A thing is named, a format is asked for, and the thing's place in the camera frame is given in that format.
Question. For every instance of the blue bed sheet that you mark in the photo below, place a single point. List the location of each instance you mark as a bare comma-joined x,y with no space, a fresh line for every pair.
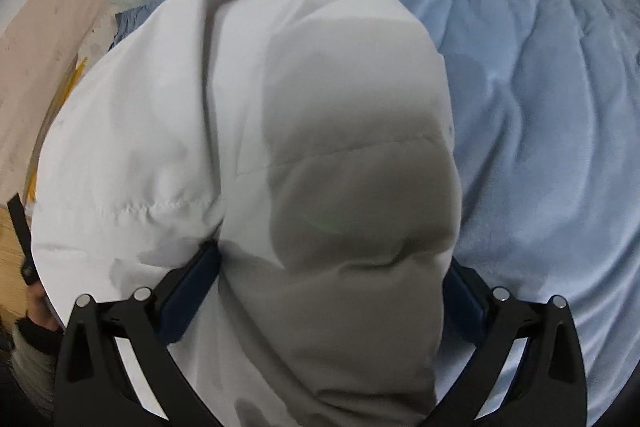
525,107

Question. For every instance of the light grey puffer jacket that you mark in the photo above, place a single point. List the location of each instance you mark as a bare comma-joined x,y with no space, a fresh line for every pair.
250,107

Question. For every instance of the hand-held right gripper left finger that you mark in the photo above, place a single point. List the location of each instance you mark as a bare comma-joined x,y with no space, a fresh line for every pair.
192,287

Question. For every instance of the pink headboard panel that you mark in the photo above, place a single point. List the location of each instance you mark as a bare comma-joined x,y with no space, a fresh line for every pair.
40,57

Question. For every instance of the person's left hand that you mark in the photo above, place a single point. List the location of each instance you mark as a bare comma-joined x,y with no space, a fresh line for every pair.
40,304

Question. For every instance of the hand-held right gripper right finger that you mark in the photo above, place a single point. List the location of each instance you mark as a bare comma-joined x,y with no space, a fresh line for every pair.
465,307

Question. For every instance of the yellow mattress strip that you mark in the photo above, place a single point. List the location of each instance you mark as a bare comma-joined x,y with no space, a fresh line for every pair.
65,97

